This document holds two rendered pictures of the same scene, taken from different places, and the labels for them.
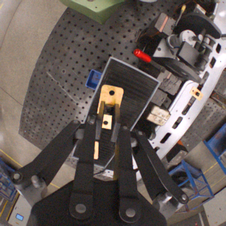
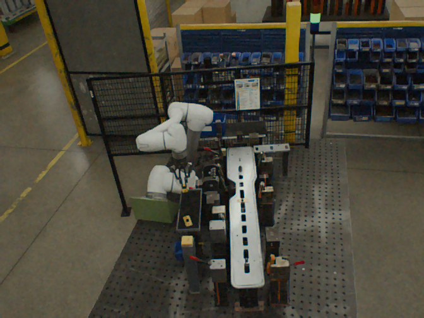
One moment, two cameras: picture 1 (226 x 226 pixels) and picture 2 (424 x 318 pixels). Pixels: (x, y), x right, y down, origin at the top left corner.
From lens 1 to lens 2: 2.51 m
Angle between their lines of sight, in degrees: 81
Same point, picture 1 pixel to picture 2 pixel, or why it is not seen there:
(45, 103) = (128, 299)
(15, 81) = not seen: outside the picture
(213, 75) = (247, 188)
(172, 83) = (214, 196)
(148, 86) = (198, 192)
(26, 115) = not seen: outside the picture
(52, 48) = (132, 248)
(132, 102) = (195, 197)
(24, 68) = not seen: outside the picture
